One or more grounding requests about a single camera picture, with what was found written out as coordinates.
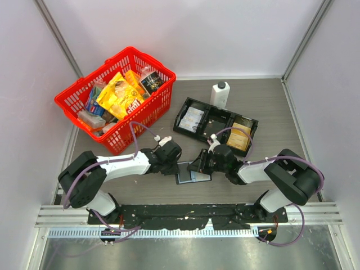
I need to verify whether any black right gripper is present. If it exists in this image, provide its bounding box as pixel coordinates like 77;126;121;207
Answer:
187;148;228;175

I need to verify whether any black leather card holder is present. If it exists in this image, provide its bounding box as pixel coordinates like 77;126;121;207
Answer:
175;161;212;185

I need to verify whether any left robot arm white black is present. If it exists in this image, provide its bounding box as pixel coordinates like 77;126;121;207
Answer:
58;137;182;224

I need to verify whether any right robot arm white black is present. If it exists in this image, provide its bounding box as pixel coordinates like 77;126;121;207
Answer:
187;144;325;222

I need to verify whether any black VIP card upper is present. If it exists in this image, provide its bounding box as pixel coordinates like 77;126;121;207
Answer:
203;119;226;138

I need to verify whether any white VIP card bottom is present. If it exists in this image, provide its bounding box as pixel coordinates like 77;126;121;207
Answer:
179;121;197;133

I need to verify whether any white vip card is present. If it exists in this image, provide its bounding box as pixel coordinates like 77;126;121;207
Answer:
186;107;204;118
179;121;197;133
181;114;201;125

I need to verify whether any black three-compartment card tray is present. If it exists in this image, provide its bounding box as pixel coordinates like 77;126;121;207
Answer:
173;98;258;157

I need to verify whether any gold card bottom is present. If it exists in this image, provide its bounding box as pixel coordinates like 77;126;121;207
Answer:
227;133;249;151

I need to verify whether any gold card top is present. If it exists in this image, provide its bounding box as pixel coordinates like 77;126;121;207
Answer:
231;123;251;137

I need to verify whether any white VIP card middle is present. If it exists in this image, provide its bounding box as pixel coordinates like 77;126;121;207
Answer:
181;114;201;125

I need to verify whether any white VIP card top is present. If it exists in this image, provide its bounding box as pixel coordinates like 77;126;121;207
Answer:
186;107;204;118

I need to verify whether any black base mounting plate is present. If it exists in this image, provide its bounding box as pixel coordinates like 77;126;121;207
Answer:
103;204;288;231

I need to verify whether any white bottle black cap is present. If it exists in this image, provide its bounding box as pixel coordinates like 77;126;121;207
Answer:
210;81;231;109

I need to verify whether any red plastic shopping basket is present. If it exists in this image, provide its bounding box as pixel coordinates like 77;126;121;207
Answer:
55;47;176;156

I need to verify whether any yellow snack bag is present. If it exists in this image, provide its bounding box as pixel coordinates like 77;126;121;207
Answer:
96;72;145;120

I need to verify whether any black gold patterned box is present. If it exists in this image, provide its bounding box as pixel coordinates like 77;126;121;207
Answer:
139;71;164;95

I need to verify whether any clear plastic wrapped pack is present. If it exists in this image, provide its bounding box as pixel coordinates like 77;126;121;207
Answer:
77;110;106;129

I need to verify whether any orange snack box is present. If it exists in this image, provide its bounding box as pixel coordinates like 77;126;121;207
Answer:
124;70;142;91

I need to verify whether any blue green snack pack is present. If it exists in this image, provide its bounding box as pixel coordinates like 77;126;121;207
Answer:
85;86;105;116

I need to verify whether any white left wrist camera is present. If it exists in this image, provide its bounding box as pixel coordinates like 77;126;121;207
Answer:
158;136;172;147

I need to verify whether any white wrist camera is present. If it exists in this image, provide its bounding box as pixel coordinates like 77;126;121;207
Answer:
207;134;221;152
158;136;172;147

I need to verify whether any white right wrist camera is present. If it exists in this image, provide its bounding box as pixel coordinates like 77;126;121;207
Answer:
207;134;221;152

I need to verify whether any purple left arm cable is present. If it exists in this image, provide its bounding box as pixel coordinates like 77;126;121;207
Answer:
63;121;161;210

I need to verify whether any white slotted cable duct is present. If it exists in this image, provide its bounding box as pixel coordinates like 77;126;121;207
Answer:
48;227;258;239

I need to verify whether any aluminium frame profile right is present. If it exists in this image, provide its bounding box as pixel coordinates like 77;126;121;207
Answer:
281;0;334;83

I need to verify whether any aluminium frame profile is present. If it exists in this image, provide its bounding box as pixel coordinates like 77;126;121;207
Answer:
33;0;83;78
281;0;334;83

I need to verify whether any aluminium frame profile left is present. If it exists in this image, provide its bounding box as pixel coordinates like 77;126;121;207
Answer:
33;0;83;78

